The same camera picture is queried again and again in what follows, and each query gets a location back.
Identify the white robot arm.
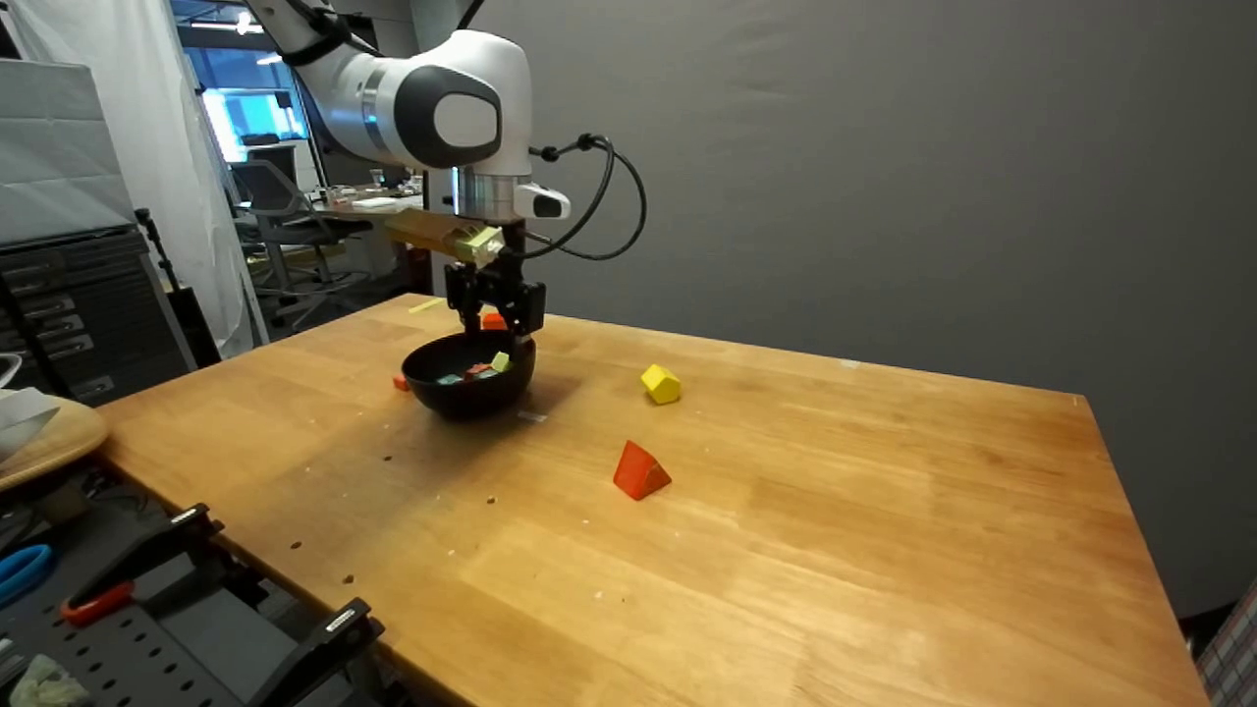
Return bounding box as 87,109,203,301
243,0,569,336

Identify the black equipment rack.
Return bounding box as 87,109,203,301
0,228,194,403

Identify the black bowl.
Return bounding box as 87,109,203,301
401,330,536,421

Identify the wrist camera on wooden mount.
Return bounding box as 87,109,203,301
383,207,509,267

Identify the black perforated tool board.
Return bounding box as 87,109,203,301
0,467,396,707

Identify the orange handled clamp upper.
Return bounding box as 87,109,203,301
61,501,219,627

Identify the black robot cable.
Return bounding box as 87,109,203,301
522,128,651,262

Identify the blue handled tool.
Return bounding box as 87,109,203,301
0,541,56,605

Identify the lime yellow block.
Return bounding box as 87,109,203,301
486,351,510,372

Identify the round wooden side board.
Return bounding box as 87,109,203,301
0,398,109,490

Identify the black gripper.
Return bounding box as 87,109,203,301
443,222,545,335

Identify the red triangular prism block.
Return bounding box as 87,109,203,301
612,440,671,497

